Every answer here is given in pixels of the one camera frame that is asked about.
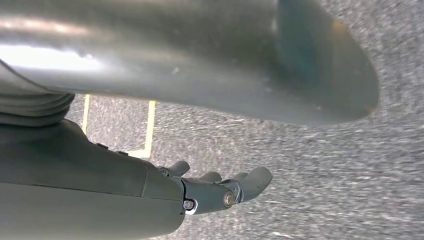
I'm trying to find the yellow floor tape square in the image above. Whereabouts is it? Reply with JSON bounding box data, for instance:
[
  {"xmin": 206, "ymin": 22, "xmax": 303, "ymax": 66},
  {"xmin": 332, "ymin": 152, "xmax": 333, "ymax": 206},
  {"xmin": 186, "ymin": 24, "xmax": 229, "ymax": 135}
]
[{"xmin": 81, "ymin": 94, "xmax": 157, "ymax": 160}]

